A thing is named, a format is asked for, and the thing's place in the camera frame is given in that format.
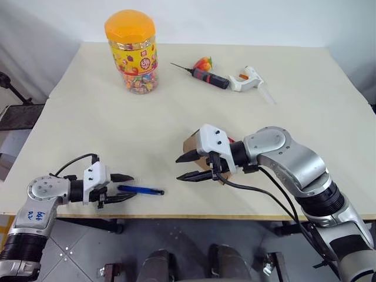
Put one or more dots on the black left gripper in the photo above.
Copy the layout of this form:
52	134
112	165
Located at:
101	197

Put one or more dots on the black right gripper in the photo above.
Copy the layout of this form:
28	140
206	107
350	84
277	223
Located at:
218	164

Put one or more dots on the brown cardboard box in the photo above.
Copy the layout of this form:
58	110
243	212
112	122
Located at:
190	144

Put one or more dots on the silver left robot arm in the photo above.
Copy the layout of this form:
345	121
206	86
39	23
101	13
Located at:
38	217

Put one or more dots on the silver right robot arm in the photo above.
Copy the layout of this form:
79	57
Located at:
305	164

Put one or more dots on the blue pen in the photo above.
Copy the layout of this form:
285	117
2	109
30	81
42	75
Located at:
141	190

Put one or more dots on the dark rounded shape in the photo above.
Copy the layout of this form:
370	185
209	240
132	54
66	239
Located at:
157	267
230	264

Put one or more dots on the black pointed electric screwdriver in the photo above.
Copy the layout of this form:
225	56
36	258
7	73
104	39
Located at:
211	78

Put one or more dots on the white glue gun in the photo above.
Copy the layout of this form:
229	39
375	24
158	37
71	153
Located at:
243	82

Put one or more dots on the orange red toy pepper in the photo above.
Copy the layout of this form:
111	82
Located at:
202	63

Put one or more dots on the candy jar with orange lid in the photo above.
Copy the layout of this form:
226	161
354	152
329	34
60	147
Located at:
135	67

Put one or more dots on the black tripod stand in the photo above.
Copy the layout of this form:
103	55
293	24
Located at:
13	89

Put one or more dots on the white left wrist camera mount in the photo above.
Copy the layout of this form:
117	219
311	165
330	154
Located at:
95	176

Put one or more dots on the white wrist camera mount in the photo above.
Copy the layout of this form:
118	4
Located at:
95	176
211	138

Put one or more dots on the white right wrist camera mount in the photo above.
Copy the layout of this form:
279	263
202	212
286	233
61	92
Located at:
211	138

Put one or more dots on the black table frame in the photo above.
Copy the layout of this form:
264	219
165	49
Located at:
97	223

